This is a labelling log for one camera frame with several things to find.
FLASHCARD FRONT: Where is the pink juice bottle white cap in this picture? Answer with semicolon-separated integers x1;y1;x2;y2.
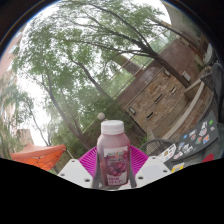
96;119;131;188

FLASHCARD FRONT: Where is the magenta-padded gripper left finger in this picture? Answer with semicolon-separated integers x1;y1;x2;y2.
56;145;100;189

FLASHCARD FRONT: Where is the dark laptop with stickers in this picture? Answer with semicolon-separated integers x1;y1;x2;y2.
173;111;219;161

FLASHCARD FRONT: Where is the wooden lamp post globe light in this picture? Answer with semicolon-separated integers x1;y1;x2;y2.
96;111;107;125

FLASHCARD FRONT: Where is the grey wicker chair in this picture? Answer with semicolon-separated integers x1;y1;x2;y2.
139;138;174;158

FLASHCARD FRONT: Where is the orange canopy tent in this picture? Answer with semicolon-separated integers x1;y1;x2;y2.
10;143;68;172

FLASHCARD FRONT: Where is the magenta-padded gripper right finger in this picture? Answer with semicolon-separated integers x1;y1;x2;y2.
128;145;172;189

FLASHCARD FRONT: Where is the white wall box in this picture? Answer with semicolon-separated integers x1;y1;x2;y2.
181;70;193;83

